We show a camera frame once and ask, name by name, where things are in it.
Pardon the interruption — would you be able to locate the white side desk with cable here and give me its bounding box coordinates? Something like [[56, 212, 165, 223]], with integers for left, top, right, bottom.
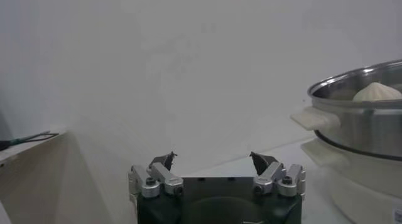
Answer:
[[0, 128, 107, 224]]

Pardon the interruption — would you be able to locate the black desk cable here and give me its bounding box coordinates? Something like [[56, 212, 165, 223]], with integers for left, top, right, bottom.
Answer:
[[0, 131, 60, 151]]

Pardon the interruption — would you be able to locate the white steamed baozi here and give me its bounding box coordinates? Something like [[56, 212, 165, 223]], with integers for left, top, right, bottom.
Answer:
[[352, 82, 402, 102]]

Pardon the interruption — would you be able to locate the steel perforated steamer basket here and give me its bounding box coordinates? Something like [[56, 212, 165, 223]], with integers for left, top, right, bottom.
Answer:
[[290, 58, 402, 162]]

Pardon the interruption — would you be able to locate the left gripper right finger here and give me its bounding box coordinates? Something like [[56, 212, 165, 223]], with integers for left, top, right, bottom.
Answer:
[[249, 151, 307, 198]]

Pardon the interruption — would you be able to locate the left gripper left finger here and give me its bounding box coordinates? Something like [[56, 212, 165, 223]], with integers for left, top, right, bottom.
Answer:
[[128, 151, 185, 200]]

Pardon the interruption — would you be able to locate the white electric cooker base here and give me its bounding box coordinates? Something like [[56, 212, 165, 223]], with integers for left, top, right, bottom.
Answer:
[[300, 139, 402, 224]]

